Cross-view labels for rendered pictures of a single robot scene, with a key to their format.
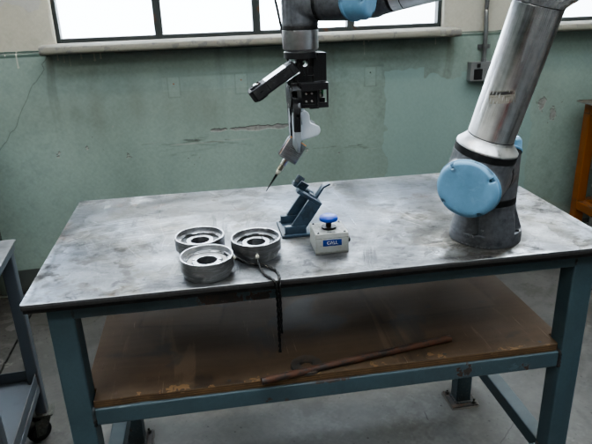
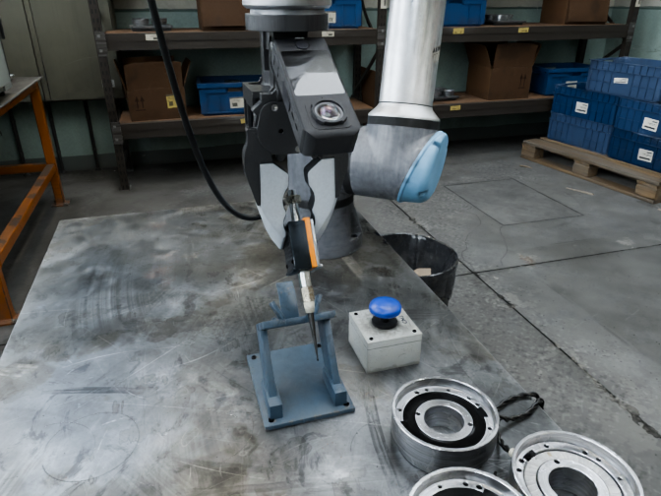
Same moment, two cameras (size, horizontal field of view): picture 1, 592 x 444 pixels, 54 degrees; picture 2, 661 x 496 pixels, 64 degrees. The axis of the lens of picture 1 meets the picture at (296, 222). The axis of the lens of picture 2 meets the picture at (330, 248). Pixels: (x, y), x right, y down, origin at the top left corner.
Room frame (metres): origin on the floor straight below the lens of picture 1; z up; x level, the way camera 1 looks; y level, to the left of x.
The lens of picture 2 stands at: (1.31, 0.47, 1.21)
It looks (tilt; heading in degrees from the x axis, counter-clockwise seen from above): 26 degrees down; 262
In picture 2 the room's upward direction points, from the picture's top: straight up
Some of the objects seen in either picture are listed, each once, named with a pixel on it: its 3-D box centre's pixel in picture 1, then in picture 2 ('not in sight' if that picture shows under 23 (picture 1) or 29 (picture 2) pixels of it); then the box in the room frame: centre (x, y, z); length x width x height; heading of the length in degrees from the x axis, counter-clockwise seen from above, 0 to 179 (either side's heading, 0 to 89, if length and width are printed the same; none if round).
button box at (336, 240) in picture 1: (331, 236); (382, 334); (1.16, -0.07, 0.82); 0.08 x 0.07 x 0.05; 98
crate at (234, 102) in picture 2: not in sight; (234, 94); (1.43, -3.53, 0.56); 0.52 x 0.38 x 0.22; 5
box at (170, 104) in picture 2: not in sight; (155, 87); (1.96, -3.43, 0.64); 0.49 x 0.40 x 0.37; 13
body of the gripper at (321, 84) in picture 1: (305, 80); (287, 85); (1.27, -0.03, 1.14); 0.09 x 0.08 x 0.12; 99
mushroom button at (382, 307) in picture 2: (329, 225); (385, 319); (1.16, -0.07, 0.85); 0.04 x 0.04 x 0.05
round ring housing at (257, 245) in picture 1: (255, 245); (443, 425); (1.13, 0.09, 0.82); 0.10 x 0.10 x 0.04
